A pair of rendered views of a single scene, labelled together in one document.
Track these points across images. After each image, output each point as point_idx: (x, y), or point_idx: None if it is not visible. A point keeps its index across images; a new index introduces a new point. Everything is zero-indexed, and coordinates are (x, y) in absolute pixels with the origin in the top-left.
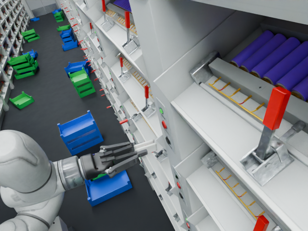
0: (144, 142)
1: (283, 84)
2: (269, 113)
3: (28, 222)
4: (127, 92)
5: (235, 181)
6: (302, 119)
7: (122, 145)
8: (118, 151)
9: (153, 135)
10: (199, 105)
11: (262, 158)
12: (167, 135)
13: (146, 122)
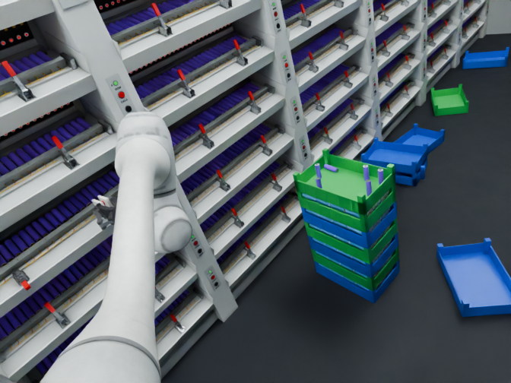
0: (96, 200)
1: (135, 24)
2: (157, 11)
3: None
4: (12, 207)
5: (155, 102)
6: (153, 20)
7: (97, 211)
8: (107, 207)
9: (70, 239)
10: (130, 49)
11: (166, 26)
12: (125, 106)
13: (42, 254)
